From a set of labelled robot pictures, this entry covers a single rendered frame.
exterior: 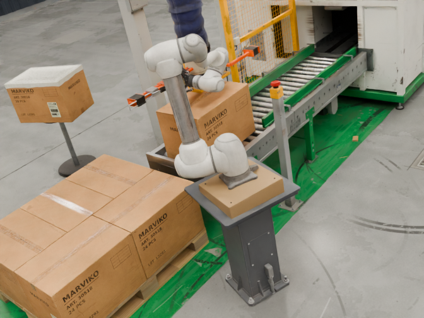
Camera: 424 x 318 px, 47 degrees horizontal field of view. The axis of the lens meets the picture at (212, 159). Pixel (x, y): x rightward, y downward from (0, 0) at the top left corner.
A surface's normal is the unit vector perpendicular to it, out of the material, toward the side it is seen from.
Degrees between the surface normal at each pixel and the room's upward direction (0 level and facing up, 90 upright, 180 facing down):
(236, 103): 90
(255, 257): 90
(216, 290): 0
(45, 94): 90
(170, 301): 0
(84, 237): 0
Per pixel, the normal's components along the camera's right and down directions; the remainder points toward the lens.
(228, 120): 0.77, 0.19
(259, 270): 0.50, 0.36
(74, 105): 0.93, 0.02
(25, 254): -0.18, -0.85
